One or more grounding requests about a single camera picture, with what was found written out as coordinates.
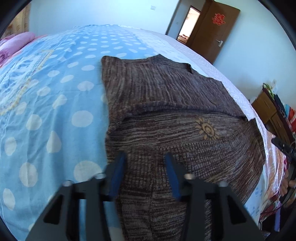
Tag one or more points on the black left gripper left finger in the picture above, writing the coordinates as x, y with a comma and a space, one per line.
60, 218

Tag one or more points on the blue polka dot bedsheet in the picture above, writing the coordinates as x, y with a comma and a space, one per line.
54, 114

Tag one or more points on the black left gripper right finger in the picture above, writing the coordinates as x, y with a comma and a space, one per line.
209, 204

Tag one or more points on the person's right hand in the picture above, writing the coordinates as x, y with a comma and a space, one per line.
286, 183

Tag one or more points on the brown knitted sweater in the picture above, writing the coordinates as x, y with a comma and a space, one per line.
158, 106

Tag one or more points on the brown wooden door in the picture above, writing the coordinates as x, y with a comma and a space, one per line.
198, 31

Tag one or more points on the red double happiness sticker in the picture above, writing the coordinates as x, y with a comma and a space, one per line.
218, 19

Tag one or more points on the yellow patterned curtain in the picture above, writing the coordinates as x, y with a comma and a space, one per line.
20, 23

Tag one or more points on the brown wooden cabinet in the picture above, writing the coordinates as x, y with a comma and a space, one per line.
271, 117

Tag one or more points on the pink folded quilt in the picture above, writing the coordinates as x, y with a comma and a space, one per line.
14, 44

